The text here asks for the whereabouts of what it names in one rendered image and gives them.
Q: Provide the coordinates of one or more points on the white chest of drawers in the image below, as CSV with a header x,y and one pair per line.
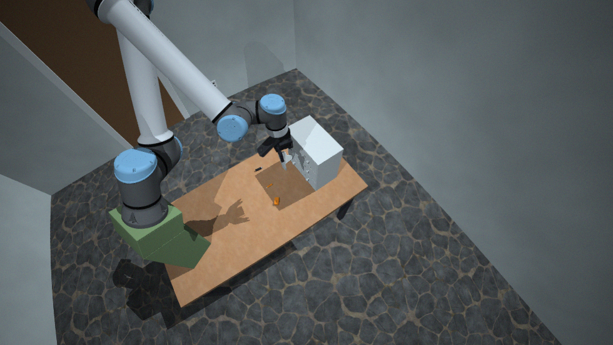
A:
x,y
320,146

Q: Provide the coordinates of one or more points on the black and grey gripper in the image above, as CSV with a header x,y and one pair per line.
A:
x,y
285,142

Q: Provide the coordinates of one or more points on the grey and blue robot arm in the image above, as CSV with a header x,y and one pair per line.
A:
x,y
144,48

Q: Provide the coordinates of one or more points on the grey drawer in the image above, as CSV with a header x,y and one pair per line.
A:
x,y
308,170
296,146
308,178
308,160
295,154
295,162

